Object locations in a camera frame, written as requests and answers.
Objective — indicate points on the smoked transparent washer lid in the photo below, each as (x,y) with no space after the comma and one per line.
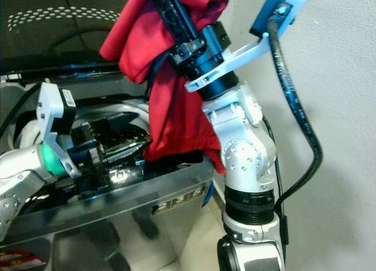
(59,47)

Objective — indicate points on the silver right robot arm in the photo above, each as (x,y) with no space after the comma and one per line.
(247,153)

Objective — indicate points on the numbered washer label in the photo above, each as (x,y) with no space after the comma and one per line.
(178,201)

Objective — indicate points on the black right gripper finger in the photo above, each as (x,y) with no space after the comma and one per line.
(175,15)

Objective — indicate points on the grey top-load washing machine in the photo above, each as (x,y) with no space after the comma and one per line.
(123,230)

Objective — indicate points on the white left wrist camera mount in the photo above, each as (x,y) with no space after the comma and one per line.
(50,106)

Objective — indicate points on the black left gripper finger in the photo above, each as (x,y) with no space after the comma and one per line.
(124,124)
(126,150)

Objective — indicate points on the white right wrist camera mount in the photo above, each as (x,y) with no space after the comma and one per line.
(235,56)

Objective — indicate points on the red garment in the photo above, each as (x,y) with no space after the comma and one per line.
(170,121)

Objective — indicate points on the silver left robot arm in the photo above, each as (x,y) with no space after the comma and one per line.
(17,186)

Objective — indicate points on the red washer sticker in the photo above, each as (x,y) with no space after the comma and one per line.
(20,260)

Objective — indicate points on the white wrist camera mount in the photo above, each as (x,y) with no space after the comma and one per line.
(235,56)
(50,106)

